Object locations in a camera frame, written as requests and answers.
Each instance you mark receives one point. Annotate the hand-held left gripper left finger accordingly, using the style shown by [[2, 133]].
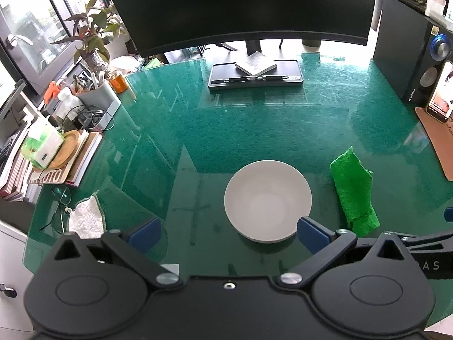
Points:
[[145, 233]]

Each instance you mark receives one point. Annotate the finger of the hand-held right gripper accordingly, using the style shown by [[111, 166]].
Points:
[[449, 215], [447, 241]]

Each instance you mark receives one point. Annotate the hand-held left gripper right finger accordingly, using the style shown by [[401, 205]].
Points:
[[311, 235]]

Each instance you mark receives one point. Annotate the white bowl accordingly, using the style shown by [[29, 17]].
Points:
[[268, 198]]

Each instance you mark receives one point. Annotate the green cloth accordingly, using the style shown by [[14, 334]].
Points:
[[354, 187]]

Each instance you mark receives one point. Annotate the white textured cloth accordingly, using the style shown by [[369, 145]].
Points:
[[86, 217]]

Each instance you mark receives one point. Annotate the brown mouse pad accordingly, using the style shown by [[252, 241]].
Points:
[[437, 141]]

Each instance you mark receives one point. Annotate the eyeglasses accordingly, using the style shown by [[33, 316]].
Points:
[[58, 207]]

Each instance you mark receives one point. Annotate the stack of books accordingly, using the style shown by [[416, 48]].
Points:
[[81, 159]]

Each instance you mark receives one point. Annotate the round wooden plate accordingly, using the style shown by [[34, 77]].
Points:
[[67, 150]]

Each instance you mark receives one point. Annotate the smartphone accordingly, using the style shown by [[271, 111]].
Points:
[[441, 94]]

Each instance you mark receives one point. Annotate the green tissue pack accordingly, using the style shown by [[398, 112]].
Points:
[[42, 145]]

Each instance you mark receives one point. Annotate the white cabinet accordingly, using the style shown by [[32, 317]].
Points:
[[10, 255]]

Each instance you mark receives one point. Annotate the grey desk organizer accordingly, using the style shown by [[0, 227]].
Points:
[[102, 102]]

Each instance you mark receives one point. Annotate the black key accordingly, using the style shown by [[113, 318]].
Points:
[[7, 290]]

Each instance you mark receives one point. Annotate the small orange container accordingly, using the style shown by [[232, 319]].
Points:
[[118, 83]]

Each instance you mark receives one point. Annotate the white bottle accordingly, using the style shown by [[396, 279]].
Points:
[[69, 101]]

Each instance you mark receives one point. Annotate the black pen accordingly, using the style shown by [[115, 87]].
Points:
[[254, 78]]

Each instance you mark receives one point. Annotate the orange plastic tool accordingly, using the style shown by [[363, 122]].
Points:
[[53, 92]]

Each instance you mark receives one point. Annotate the black speaker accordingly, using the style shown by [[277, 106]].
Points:
[[400, 42]]

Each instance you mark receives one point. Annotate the small notebook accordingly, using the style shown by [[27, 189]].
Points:
[[255, 63]]

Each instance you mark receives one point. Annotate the black monitor stand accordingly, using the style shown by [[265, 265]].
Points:
[[226, 69]]

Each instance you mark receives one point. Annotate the potted plant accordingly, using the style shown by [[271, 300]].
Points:
[[93, 32]]

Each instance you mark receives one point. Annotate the small white box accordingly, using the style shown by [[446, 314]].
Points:
[[435, 3]]

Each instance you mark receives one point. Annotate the black curved monitor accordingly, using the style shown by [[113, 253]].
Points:
[[230, 7]]

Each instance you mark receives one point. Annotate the black framed window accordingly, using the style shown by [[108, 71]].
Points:
[[32, 17]]

